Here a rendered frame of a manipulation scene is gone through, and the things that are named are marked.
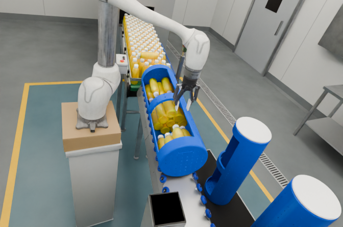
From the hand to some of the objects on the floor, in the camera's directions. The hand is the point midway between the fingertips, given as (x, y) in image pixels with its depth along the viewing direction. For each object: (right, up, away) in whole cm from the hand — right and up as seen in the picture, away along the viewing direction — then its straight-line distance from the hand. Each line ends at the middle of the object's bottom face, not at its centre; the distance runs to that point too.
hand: (182, 105), depth 127 cm
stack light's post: (-16, -37, +174) cm, 178 cm away
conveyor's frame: (-61, -7, +200) cm, 209 cm away
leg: (-47, -64, +127) cm, 149 cm away
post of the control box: (-74, -47, +141) cm, 166 cm away
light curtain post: (-41, -150, +10) cm, 156 cm away
